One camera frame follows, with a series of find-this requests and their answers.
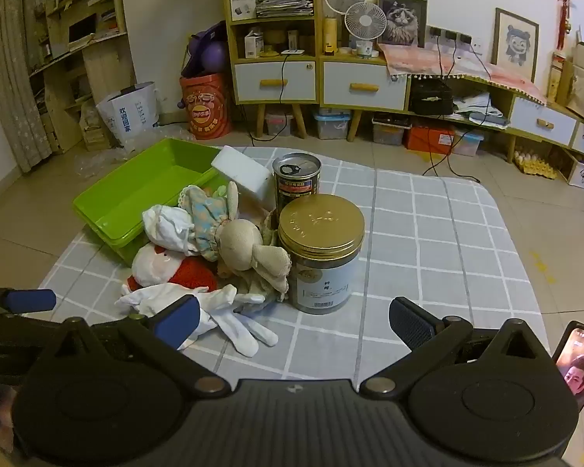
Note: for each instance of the long wooden tv stand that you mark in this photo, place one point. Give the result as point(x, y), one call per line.
point(540, 121)

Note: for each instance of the tall wooden shelf cabinet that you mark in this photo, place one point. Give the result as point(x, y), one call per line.
point(272, 82)

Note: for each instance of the white carton on shelf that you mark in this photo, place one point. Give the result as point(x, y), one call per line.
point(242, 5)

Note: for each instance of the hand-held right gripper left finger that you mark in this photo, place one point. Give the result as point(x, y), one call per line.
point(175, 323)

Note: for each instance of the low wooden drawer cabinet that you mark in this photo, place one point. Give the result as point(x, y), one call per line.
point(365, 87)

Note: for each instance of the dark tin can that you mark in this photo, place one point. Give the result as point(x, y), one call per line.
point(297, 189)

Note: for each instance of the smartphone with lit screen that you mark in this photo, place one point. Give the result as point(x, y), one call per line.
point(579, 365)

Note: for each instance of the dark lid storage box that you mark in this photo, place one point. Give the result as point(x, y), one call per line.
point(391, 130)

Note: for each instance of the white plastic bag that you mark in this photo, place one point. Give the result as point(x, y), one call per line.
point(126, 116)

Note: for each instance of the clear storage box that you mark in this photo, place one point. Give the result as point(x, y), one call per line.
point(278, 124)

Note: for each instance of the green plastic bin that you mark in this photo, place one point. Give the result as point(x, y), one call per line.
point(126, 189)

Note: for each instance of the small white box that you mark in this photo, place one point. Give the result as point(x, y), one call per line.
point(254, 44)

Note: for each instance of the red white santa plush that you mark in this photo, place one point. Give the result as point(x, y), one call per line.
point(155, 265)

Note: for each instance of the brown cardboard box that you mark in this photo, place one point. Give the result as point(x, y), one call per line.
point(581, 82)

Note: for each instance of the rabbit plush doll checked dress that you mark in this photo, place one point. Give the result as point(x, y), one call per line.
point(238, 248)

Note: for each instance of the wooden bookshelf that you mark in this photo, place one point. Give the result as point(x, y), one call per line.
point(97, 58)

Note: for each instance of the small blue storage box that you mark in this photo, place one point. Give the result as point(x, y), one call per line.
point(468, 142)

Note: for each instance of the white cloth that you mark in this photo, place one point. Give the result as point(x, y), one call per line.
point(168, 228)

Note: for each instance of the black bag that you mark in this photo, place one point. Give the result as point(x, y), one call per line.
point(430, 97)

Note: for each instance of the white cardboard box with logo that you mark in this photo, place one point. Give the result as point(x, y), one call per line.
point(583, 171)

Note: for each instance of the white cotton glove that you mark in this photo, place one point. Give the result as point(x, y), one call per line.
point(238, 331)
point(175, 296)

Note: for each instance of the patterned curtain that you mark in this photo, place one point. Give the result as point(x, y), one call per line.
point(9, 68)

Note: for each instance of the blue lid storage box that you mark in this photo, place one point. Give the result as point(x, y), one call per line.
point(332, 126)

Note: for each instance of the stack of papers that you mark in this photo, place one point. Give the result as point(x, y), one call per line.
point(284, 2)

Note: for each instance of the framed cartoon portrait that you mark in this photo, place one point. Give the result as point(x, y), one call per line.
point(516, 44)

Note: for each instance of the purple toy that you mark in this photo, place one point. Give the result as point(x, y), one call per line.
point(209, 53)

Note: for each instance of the small white desk fan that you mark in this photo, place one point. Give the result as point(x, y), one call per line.
point(366, 22)

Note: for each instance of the pink table runner cloth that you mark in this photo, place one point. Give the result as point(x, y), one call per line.
point(418, 63)

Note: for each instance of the grey checked mat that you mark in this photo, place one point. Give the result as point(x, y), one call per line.
point(418, 253)

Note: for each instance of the red snack bucket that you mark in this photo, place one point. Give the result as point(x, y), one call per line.
point(205, 107)

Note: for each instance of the egg carton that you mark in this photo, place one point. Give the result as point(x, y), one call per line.
point(535, 163)

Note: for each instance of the orange cardboard box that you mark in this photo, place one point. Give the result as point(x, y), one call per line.
point(428, 140)

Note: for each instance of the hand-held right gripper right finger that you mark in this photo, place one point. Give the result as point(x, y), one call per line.
point(409, 323)

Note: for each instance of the white foam block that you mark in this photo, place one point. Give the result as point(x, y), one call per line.
point(238, 170)

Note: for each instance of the gold lid jar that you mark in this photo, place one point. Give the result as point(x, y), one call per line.
point(321, 262)

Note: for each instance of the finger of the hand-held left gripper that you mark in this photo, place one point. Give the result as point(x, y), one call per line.
point(29, 300)

